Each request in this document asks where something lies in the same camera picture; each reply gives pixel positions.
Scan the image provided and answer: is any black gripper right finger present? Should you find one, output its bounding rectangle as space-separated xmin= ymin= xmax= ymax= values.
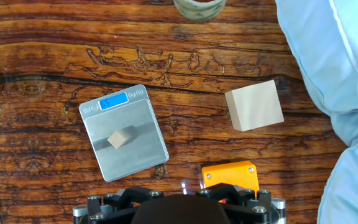
xmin=196 ymin=182 xmax=287 ymax=224

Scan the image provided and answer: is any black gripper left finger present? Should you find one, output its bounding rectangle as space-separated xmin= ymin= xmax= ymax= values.
xmin=72 ymin=186 xmax=165 ymax=224

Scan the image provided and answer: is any small wooden block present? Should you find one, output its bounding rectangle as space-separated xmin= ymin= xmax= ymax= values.
xmin=107 ymin=125 xmax=138 ymax=149

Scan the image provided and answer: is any silver digital pocket scale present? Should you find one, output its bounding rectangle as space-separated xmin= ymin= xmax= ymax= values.
xmin=78 ymin=84 xmax=170 ymax=182

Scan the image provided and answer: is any orange emergency stop button box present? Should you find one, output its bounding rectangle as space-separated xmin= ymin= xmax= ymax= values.
xmin=201 ymin=160 xmax=260 ymax=197

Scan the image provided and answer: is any large wooden cube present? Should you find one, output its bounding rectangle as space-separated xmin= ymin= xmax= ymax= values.
xmin=224 ymin=80 xmax=285 ymax=132

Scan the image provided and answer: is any light blue elephant pillow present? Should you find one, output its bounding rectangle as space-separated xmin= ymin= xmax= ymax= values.
xmin=274 ymin=0 xmax=358 ymax=224

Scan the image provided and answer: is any clear packing tape roll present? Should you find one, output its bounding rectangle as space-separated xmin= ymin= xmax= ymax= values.
xmin=172 ymin=0 xmax=228 ymax=22

